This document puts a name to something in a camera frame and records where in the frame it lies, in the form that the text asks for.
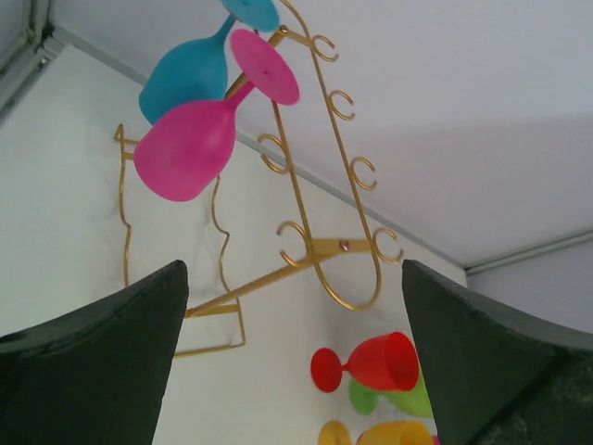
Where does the cyan plastic wine glass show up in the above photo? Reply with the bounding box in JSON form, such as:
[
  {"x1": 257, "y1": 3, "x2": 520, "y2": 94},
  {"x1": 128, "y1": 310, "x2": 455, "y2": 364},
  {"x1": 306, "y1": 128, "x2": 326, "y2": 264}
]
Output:
[{"x1": 138, "y1": 0, "x2": 280, "y2": 125}]

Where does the green plastic wine glass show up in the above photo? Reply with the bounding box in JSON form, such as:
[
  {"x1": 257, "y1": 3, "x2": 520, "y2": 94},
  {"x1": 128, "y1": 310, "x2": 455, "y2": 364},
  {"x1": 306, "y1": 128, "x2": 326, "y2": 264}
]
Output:
[{"x1": 348, "y1": 374, "x2": 434, "y2": 418}]

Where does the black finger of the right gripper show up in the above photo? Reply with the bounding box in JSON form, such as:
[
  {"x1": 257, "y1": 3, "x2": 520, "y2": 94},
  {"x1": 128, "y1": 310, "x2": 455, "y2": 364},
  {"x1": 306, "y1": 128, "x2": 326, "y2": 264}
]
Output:
[{"x1": 402, "y1": 260, "x2": 592, "y2": 444}]

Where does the gold wire glass rack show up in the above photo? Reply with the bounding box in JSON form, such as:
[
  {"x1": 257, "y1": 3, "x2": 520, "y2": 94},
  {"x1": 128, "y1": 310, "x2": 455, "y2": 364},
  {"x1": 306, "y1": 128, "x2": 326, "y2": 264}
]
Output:
[{"x1": 113, "y1": 0, "x2": 404, "y2": 359}]

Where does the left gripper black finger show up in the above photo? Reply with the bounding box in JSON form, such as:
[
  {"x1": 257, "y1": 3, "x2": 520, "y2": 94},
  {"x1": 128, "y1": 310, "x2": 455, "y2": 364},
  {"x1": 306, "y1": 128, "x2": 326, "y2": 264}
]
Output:
[{"x1": 1, "y1": 260, "x2": 189, "y2": 444}]

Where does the orange plastic wine glass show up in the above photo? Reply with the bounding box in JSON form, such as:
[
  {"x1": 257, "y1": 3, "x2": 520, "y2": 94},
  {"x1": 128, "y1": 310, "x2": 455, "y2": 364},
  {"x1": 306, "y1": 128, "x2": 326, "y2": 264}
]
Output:
[{"x1": 318, "y1": 420, "x2": 435, "y2": 445}]

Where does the red plastic wine glass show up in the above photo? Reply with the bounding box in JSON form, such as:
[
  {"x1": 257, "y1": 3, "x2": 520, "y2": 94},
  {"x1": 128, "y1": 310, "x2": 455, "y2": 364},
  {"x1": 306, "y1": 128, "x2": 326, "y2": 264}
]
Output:
[{"x1": 310, "y1": 332, "x2": 420, "y2": 393}]

